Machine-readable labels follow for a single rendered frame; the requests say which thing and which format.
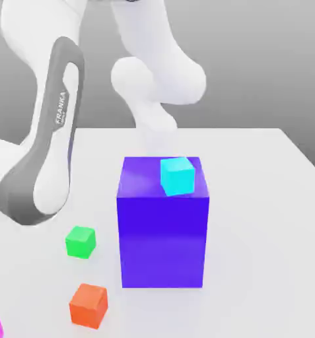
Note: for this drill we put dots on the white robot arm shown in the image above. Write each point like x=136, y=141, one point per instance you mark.
x=152, y=52

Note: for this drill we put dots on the small cyan cube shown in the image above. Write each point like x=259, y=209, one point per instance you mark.
x=177, y=177

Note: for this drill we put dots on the small green cube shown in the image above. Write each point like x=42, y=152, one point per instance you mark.
x=80, y=243

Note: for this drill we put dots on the small orange cube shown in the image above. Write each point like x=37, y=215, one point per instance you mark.
x=88, y=306

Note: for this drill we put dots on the large purple box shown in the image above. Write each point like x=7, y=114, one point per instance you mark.
x=162, y=237

